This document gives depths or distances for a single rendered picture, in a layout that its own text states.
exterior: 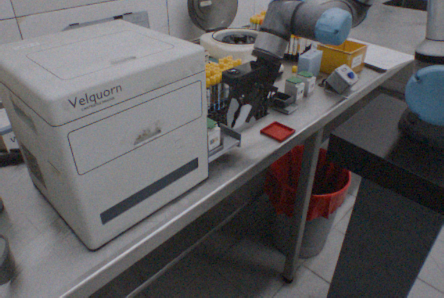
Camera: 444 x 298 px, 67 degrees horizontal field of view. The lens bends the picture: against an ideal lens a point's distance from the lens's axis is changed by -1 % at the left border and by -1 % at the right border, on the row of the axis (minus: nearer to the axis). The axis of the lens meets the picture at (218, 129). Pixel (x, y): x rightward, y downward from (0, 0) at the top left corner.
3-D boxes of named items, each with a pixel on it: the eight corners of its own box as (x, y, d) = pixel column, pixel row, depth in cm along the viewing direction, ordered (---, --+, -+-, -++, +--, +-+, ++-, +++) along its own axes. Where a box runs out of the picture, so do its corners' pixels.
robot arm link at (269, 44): (279, 35, 75) (250, 28, 80) (271, 55, 76) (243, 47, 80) (293, 46, 81) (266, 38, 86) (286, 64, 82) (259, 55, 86)
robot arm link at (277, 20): (302, -13, 73) (269, -18, 77) (283, 36, 74) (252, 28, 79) (314, 1, 79) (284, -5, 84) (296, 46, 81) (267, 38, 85)
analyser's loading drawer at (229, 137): (174, 188, 69) (172, 168, 66) (155, 173, 73) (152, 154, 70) (241, 146, 82) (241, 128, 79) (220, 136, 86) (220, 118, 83)
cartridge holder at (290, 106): (288, 115, 99) (289, 104, 97) (263, 104, 104) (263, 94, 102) (297, 108, 102) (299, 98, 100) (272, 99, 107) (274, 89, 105)
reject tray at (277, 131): (280, 142, 87) (280, 139, 86) (259, 132, 91) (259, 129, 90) (295, 132, 91) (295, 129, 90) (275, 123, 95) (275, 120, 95)
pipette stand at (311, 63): (310, 88, 114) (314, 59, 109) (291, 83, 118) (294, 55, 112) (322, 79, 121) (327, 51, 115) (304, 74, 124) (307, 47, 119)
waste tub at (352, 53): (345, 80, 119) (350, 53, 114) (312, 69, 128) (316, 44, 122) (363, 71, 127) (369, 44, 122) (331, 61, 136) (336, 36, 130)
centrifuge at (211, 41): (241, 89, 113) (243, 54, 107) (193, 63, 133) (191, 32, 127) (291, 73, 125) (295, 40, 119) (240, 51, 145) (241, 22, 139)
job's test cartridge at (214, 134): (207, 156, 75) (207, 132, 72) (193, 147, 78) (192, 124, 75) (220, 148, 78) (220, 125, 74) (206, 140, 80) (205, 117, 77)
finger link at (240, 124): (251, 143, 85) (265, 108, 83) (238, 141, 80) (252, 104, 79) (241, 138, 87) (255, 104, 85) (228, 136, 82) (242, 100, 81)
